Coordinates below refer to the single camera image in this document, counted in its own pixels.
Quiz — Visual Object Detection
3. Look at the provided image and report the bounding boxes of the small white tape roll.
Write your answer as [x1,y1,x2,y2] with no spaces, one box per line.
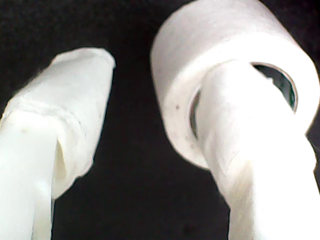
[149,0,320,171]

